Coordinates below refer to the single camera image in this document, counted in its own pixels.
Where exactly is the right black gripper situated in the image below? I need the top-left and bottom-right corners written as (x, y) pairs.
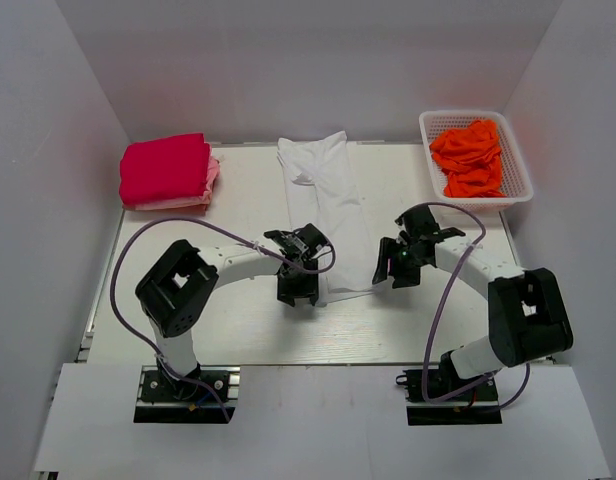
top-left (373, 236), bottom-right (428, 289)

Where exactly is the white t shirt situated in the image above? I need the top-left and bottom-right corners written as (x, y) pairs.
top-left (277, 131), bottom-right (377, 306)

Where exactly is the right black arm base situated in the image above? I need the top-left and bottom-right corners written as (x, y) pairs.
top-left (395, 368), bottom-right (502, 426)

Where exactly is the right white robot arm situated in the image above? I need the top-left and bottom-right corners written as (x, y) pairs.
top-left (372, 203), bottom-right (574, 401)

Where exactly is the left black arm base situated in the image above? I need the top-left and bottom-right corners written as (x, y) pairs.
top-left (133, 366), bottom-right (241, 425)

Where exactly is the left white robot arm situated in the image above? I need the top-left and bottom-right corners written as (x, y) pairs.
top-left (135, 223), bottom-right (334, 399)

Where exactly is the orange t shirt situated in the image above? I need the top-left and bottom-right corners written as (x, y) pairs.
top-left (430, 119), bottom-right (505, 198)

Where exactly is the white plastic basket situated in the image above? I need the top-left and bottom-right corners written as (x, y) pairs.
top-left (419, 110), bottom-right (533, 212)

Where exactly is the folded magenta t shirt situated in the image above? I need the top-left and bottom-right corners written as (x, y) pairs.
top-left (119, 133), bottom-right (211, 207)

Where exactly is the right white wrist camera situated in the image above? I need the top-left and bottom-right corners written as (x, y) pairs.
top-left (395, 217), bottom-right (410, 243)

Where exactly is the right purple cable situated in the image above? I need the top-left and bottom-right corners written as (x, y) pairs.
top-left (395, 201), bottom-right (532, 411)

